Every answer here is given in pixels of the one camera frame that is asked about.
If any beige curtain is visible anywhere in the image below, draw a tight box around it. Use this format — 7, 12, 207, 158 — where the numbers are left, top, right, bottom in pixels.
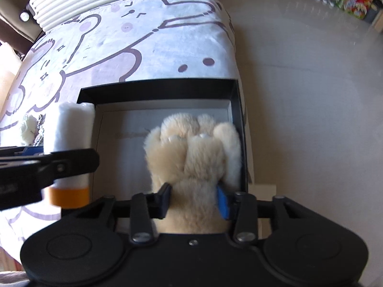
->
0, 0, 45, 21

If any black cardboard box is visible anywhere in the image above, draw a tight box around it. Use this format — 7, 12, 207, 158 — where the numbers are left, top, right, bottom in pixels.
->
77, 78, 250, 213

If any printed cartoon bear cloth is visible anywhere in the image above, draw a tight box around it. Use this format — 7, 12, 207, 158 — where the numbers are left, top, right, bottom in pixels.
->
0, 0, 248, 264

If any white foam sheet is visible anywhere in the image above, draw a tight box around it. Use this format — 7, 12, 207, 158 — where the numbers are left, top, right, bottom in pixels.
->
0, 43, 23, 120

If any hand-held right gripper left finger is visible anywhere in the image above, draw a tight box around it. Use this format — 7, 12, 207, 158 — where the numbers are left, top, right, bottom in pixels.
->
61, 182, 173, 243

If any grey braided cord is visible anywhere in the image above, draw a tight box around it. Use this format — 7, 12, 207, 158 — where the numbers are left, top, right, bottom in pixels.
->
34, 114, 47, 148

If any brown curtain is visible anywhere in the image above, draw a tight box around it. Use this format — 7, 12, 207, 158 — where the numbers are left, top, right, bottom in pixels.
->
0, 13, 41, 55

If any white roll with orange end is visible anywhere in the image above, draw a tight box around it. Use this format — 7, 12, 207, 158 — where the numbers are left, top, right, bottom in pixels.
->
43, 102, 96, 208

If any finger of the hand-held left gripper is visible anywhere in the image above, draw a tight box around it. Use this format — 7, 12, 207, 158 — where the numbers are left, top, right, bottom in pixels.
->
0, 149, 100, 187
0, 146, 46, 158

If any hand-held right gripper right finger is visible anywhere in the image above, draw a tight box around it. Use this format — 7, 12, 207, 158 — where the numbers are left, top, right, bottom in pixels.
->
216, 184, 322, 243

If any white yarn ball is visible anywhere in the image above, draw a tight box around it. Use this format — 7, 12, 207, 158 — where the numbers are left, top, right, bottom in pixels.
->
20, 113, 38, 144

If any beige plush paw toy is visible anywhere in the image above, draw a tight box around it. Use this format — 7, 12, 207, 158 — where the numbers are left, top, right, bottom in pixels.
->
144, 113, 242, 234

